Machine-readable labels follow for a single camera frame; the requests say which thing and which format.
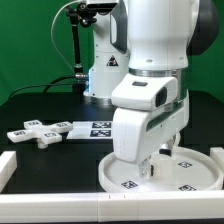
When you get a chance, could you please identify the black table cable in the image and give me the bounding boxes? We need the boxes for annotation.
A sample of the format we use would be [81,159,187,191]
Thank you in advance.
[7,75,88,101]

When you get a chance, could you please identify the white cross-shaped table base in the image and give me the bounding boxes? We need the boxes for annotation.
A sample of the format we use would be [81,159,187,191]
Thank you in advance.
[7,120,73,149]

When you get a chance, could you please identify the white left fence block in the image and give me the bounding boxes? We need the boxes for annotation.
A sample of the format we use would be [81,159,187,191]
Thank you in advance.
[0,151,17,193]

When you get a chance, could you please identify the white marker sheet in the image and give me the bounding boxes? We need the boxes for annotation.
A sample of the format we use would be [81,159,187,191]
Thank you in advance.
[67,121,112,140]

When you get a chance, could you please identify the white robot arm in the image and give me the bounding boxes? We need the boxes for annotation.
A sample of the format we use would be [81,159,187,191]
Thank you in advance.
[86,0,219,178]

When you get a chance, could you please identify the grey curved cable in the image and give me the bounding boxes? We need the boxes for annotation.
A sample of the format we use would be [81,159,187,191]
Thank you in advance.
[50,0,83,73]

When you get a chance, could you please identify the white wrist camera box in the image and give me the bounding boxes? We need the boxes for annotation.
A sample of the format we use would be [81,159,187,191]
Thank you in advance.
[111,74,178,111]

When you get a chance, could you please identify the overhead camera bar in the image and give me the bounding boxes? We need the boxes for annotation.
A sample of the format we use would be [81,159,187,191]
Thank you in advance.
[78,0,119,13]

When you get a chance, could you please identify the white round table top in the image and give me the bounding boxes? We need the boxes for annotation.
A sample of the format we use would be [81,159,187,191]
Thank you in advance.
[98,147,224,193]

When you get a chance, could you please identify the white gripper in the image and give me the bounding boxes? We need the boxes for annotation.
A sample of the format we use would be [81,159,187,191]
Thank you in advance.
[112,99,189,178]

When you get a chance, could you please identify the white front fence rail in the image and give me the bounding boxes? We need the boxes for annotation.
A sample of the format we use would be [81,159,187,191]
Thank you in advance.
[0,190,224,223]

